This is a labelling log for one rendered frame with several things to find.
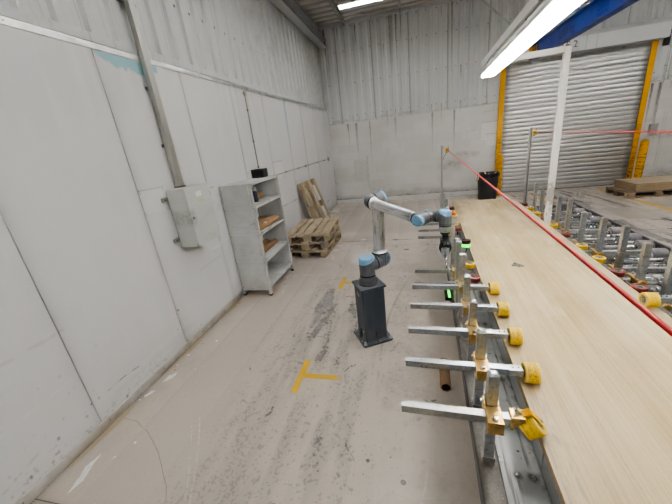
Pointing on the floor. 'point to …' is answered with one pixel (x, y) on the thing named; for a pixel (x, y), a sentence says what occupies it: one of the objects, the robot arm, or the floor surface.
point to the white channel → (558, 91)
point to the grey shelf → (238, 209)
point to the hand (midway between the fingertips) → (445, 257)
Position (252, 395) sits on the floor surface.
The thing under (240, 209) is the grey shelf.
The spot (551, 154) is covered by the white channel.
